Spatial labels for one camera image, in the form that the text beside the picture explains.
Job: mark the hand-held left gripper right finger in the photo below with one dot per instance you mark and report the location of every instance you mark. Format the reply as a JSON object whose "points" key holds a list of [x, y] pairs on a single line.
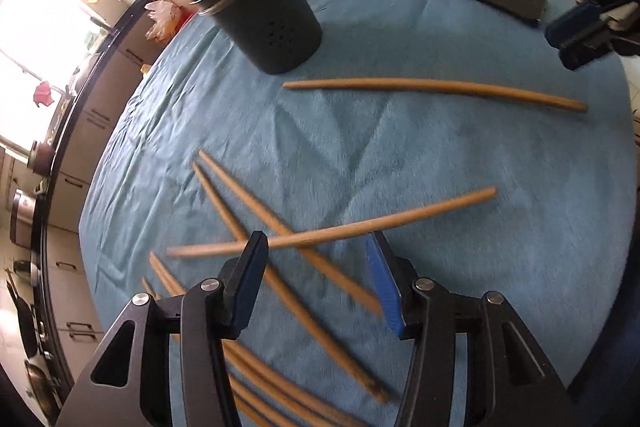
{"points": [[385, 287]]}

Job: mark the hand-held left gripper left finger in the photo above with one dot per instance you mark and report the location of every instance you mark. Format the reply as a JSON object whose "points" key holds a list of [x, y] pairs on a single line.
{"points": [[247, 297]]}

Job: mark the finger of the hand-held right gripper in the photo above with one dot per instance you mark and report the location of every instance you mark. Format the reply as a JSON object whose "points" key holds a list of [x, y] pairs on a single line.
{"points": [[570, 24], [585, 52]]}

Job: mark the curved wooden chopstick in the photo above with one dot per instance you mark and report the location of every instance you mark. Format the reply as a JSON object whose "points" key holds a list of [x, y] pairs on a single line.
{"points": [[435, 87]]}

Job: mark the dark perforated utensil holder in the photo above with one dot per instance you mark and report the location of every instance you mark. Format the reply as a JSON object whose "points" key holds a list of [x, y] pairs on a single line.
{"points": [[270, 22]]}

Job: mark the blue towel cloth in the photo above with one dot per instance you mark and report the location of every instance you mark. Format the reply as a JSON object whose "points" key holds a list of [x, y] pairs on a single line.
{"points": [[425, 157]]}

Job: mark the beige lower cabinets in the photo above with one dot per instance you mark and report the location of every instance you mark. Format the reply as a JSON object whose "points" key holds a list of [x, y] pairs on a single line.
{"points": [[95, 147]]}

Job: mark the black wok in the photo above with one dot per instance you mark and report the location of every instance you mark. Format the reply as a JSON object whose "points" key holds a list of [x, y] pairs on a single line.
{"points": [[25, 322]]}

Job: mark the black kitchen countertop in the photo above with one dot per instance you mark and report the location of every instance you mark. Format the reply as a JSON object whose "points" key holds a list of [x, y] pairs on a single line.
{"points": [[59, 167]]}

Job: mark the silver kitchen appliance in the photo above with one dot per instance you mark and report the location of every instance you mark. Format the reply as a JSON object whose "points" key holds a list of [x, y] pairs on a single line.
{"points": [[22, 217]]}

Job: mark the brown clay pot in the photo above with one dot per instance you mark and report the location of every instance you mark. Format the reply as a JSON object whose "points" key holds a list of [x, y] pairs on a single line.
{"points": [[42, 156]]}

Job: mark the red cloth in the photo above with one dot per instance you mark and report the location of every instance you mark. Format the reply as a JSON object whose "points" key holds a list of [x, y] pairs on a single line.
{"points": [[42, 94]]}

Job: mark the clear and orange plastic bag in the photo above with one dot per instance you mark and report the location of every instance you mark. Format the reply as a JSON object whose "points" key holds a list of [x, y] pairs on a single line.
{"points": [[162, 14]]}

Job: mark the kitchen window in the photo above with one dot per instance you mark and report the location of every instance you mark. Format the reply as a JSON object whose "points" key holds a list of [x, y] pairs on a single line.
{"points": [[40, 32]]}

